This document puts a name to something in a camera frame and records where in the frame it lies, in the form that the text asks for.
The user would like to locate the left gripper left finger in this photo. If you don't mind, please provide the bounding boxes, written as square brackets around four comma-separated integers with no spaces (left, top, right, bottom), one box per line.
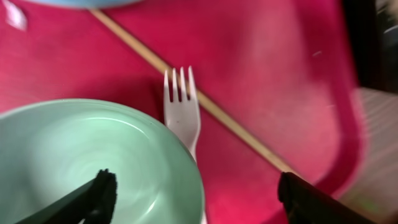
[16,169,118,224]

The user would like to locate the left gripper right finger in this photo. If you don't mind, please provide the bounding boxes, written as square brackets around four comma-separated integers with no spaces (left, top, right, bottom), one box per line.
[277,172,374,224]

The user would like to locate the green bowl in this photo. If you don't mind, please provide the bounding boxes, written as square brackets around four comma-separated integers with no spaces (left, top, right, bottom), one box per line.
[1,99,205,223]

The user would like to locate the black waste tray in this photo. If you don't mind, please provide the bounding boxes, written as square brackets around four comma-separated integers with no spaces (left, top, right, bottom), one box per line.
[341,0,397,94]

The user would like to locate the wooden chopstick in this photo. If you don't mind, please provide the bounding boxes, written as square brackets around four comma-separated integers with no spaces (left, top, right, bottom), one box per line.
[88,8,299,178]

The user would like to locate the white plastic fork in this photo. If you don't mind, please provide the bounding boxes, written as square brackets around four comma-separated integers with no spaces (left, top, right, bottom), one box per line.
[164,67,201,159]

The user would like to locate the red plastic tray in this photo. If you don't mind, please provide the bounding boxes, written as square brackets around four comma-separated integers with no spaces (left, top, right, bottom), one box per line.
[1,1,363,223]

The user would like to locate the light blue plate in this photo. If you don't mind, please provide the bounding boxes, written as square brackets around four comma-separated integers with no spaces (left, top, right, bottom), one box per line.
[28,0,141,9]

